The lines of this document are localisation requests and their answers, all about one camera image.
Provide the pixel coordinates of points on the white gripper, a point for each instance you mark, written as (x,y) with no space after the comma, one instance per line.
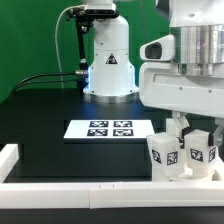
(162,86)

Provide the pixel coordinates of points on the white round stool seat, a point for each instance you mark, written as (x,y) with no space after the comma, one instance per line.
(189,175)

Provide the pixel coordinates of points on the white marker sheet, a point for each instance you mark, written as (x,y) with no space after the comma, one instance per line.
(107,130)

